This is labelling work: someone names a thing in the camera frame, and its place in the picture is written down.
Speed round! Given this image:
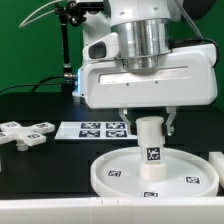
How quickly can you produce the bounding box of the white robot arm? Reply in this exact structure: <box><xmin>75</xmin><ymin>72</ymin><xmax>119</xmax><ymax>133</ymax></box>
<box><xmin>77</xmin><ymin>0</ymin><xmax>220</xmax><ymax>135</ymax></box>

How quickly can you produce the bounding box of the black camera stand pole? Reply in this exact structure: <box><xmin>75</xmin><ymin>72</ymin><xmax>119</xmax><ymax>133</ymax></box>
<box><xmin>55</xmin><ymin>1</ymin><xmax>86</xmax><ymax>95</ymax></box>

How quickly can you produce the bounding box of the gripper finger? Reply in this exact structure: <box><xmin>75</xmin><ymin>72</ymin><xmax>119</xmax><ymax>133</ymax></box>
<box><xmin>119</xmin><ymin>108</ymin><xmax>137</xmax><ymax>134</ymax></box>
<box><xmin>164</xmin><ymin>106</ymin><xmax>177</xmax><ymax>136</ymax></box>

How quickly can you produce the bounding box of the white cross table base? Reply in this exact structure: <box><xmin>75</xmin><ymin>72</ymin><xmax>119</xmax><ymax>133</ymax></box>
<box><xmin>0</xmin><ymin>121</ymin><xmax>55</xmax><ymax>151</ymax></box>

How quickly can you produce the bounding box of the white cable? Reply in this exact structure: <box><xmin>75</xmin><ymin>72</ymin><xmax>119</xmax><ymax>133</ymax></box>
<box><xmin>18</xmin><ymin>0</ymin><xmax>64</xmax><ymax>29</ymax></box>

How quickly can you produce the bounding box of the white round table top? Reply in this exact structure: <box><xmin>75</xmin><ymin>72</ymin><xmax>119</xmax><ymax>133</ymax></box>
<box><xmin>91</xmin><ymin>147</ymin><xmax>219</xmax><ymax>198</ymax></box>

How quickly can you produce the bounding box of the white marker board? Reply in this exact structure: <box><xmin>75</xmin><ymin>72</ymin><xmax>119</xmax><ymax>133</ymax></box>
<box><xmin>55</xmin><ymin>121</ymin><xmax>136</xmax><ymax>140</ymax></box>

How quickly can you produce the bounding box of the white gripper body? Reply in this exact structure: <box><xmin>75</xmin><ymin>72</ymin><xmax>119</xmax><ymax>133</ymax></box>
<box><xmin>80</xmin><ymin>44</ymin><xmax>217</xmax><ymax>108</ymax></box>

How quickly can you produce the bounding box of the white front obstacle wall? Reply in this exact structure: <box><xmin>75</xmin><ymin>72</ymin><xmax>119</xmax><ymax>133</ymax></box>
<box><xmin>0</xmin><ymin>197</ymin><xmax>224</xmax><ymax>224</ymax></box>

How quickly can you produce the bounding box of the white obstacle wall block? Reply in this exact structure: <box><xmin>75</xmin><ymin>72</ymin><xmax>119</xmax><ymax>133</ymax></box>
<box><xmin>209</xmin><ymin>152</ymin><xmax>224</xmax><ymax>188</ymax></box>

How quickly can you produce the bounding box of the black cable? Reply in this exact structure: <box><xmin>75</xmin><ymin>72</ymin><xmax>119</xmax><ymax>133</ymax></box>
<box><xmin>0</xmin><ymin>74</ymin><xmax>78</xmax><ymax>96</ymax></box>

